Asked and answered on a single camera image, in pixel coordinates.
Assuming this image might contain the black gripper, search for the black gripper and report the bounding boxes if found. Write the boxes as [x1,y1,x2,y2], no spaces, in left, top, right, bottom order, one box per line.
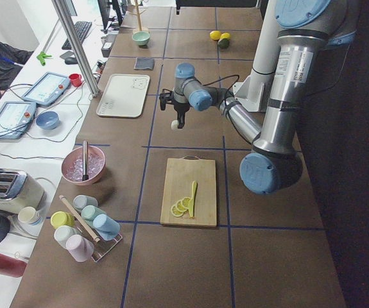
[174,8,190,129]

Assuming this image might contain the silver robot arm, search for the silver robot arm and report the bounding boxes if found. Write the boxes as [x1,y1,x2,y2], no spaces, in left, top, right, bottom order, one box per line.
[160,1,361,194]

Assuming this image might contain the cream bear tray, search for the cream bear tray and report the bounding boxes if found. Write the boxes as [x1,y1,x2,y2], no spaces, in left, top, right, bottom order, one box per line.
[96,74,150,118]

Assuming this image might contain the grey folded cloth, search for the grey folded cloth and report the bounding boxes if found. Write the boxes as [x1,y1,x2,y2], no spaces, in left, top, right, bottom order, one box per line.
[134,57,155,71]

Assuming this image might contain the green bowl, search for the green bowl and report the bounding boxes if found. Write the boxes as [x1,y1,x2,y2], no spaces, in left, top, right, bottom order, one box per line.
[132,31,150,46]

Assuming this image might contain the yellow lemon front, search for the yellow lemon front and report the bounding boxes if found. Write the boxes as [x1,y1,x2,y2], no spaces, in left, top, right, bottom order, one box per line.
[209,30,221,41]

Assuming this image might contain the yellow lemon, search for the yellow lemon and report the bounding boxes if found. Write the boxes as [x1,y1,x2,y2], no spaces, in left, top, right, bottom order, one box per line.
[209,30,221,41]
[219,32,231,40]

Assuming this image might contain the green avocado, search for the green avocado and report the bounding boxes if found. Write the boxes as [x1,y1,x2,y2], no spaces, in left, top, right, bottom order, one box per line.
[217,38,230,49]

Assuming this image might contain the yellow lemon back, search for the yellow lemon back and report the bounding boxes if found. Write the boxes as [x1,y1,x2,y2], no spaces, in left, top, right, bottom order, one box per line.
[219,32,231,40]

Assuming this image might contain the wooden mug stand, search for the wooden mug stand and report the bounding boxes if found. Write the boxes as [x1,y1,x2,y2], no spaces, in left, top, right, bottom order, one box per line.
[133,0,150,34]

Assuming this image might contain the black box with label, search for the black box with label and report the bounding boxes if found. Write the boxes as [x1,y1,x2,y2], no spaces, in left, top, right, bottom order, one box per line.
[101,33,117,58]

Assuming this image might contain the black keyboard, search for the black keyboard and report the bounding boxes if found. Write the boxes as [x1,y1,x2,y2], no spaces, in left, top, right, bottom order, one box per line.
[62,21,92,50]

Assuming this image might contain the red cup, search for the red cup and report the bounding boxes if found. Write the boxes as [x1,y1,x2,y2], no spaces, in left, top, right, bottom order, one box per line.
[68,73,82,87]

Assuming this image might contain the black computer mouse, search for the black computer mouse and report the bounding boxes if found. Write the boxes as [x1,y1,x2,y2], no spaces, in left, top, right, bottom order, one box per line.
[64,56,78,65]

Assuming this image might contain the wooden cutting board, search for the wooden cutting board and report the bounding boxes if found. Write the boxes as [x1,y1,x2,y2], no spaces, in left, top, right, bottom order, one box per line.
[160,157,217,227]

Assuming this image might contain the far teach pendant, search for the far teach pendant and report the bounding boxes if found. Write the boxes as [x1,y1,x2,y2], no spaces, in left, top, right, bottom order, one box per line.
[21,72,71,107]

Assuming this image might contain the teach pendant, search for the teach pendant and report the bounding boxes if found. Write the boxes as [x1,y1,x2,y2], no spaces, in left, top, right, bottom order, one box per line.
[0,101,37,139]
[21,72,71,107]

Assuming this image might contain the green plastic clamp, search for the green plastic clamp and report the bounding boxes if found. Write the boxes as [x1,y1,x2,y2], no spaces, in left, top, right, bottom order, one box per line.
[37,51,52,66]

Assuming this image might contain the lemon slices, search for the lemon slices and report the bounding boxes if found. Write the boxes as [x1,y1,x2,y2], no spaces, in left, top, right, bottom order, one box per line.
[170,197,191,218]

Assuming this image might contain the blue bowl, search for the blue bowl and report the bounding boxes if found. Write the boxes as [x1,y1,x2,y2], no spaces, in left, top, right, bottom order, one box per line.
[36,111,60,130]

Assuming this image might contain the metal ice scoop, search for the metal ice scoop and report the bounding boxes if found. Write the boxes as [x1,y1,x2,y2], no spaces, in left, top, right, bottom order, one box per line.
[82,140,89,182]

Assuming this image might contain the pink bowl with ice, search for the pink bowl with ice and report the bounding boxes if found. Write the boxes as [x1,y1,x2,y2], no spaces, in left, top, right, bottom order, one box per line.
[61,146,106,185]

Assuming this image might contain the near teach pendant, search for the near teach pendant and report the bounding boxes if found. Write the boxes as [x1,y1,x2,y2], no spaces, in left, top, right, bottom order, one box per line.
[0,101,37,139]

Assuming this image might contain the blue cup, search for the blue cup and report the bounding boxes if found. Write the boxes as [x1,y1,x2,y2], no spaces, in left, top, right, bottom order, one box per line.
[93,214,121,241]

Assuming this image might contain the cup rack with cups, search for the cup rack with cups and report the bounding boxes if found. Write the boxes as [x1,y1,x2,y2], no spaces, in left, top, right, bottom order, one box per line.
[51,195,123,262]

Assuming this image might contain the cream small cup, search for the cream small cup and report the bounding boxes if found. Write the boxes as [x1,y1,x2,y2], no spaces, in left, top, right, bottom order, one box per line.
[17,207,42,226]

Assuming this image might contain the cream toaster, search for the cream toaster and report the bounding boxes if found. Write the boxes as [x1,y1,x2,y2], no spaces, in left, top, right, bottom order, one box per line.
[0,168,44,214]

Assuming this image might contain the red bottle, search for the red bottle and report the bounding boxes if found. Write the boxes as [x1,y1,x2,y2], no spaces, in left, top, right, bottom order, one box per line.
[0,253,27,278]

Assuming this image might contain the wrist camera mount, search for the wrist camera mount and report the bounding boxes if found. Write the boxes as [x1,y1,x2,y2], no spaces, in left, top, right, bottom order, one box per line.
[159,89,174,111]

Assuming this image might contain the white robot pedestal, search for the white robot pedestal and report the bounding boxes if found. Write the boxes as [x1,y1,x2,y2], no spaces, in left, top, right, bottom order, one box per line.
[232,0,280,112]

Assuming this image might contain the aluminium frame post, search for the aluminium frame post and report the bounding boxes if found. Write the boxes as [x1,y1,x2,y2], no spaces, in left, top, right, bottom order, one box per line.
[52,0,99,98]

